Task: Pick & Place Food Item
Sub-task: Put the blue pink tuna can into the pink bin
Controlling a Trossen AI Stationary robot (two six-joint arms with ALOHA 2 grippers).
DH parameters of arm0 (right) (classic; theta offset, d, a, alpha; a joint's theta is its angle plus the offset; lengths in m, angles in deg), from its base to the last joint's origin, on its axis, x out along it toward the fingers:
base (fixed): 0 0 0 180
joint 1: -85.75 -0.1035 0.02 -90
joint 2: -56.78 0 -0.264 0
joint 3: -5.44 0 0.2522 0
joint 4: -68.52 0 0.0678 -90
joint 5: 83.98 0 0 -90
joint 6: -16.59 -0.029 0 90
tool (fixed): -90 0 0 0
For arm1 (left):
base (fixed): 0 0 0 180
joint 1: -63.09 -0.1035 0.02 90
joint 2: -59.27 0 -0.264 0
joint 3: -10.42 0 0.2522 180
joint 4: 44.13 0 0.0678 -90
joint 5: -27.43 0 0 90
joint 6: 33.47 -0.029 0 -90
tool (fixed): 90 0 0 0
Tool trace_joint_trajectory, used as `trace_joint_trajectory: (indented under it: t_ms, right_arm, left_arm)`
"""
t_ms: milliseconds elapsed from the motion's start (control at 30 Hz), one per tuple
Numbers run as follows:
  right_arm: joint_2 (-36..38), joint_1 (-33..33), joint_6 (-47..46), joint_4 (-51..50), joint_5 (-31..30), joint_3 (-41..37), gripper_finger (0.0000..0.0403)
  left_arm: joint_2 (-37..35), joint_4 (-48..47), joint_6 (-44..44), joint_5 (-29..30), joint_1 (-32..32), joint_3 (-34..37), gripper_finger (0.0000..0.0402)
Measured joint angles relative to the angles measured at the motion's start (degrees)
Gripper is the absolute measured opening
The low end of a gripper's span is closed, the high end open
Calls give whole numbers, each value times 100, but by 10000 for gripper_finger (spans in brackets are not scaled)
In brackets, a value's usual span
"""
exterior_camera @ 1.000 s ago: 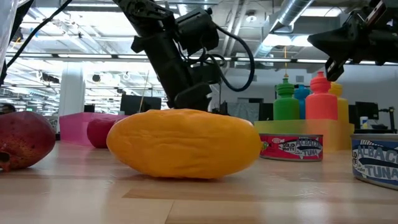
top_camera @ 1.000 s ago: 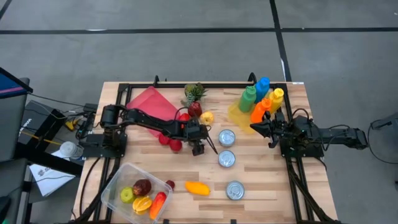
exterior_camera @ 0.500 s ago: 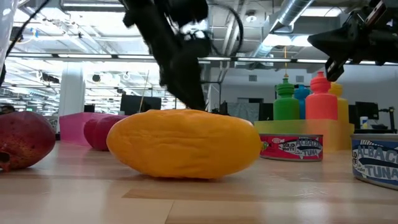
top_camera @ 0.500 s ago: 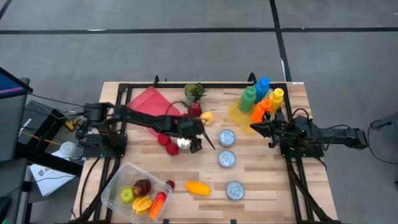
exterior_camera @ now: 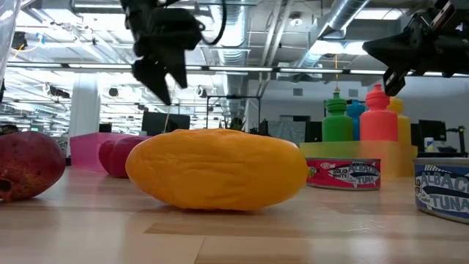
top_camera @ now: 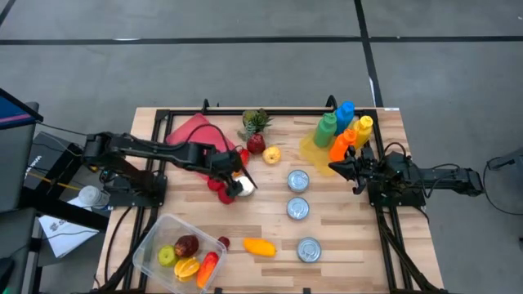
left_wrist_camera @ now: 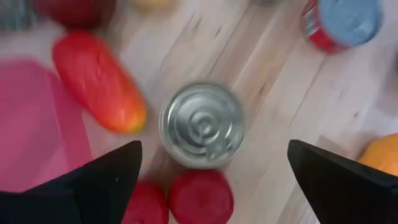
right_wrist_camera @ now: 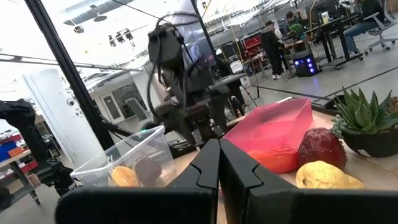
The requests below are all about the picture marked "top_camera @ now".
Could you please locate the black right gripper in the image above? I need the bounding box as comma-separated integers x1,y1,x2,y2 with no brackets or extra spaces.
328,144,383,196

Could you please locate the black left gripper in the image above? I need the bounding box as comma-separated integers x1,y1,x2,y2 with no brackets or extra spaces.
205,150,260,201

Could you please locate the gold-lid tuna can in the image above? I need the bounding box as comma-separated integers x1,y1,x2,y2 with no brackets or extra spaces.
235,175,257,198

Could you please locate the orange squeeze bottle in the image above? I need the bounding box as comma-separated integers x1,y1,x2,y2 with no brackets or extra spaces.
329,128,358,163

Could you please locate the yellow squeeze bottle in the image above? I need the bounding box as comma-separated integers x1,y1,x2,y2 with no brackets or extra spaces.
353,115,375,151

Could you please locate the green squeeze bottle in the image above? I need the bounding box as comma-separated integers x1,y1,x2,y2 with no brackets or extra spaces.
313,112,338,149

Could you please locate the silver-lid tuna can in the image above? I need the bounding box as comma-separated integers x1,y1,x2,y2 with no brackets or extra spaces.
287,169,311,194

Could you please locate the blue squeeze bottle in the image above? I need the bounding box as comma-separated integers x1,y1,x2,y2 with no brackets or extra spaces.
333,100,356,137

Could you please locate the red-label tuna can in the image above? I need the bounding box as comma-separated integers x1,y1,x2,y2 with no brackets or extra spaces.
286,197,311,222

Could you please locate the dark maroon round fruit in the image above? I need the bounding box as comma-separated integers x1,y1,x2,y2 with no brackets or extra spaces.
173,234,201,259

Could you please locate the blue-label tuna can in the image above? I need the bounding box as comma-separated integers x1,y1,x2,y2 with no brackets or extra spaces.
297,237,323,264

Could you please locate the green apple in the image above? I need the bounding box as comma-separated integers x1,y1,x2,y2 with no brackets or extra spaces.
157,243,180,269

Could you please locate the yellow translucent plastic bin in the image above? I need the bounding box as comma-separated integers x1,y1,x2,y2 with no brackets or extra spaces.
299,118,375,178

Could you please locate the yellow apple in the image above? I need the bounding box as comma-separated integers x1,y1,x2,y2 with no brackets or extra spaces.
261,145,283,166

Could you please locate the glossy dark red apple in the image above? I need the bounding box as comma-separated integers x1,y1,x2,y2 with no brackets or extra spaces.
246,133,267,156

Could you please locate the orange yellow mango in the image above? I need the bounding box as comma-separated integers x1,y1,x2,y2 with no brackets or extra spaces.
243,238,278,259

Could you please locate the clear plastic container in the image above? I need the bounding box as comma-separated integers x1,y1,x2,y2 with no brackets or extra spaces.
132,212,229,294

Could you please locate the white printed paper sheet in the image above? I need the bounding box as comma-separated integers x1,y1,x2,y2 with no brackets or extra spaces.
38,198,101,260

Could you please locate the black case with white lettering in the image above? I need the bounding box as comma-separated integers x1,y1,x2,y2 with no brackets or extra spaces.
25,131,79,194

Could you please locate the grey cabinet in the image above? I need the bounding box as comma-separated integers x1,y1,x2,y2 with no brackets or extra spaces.
0,101,40,214

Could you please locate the dark blue screen monitor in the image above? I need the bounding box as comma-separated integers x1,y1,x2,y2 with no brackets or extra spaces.
0,87,44,132

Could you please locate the black metal station frame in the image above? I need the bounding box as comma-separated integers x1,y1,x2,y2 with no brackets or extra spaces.
94,94,450,294

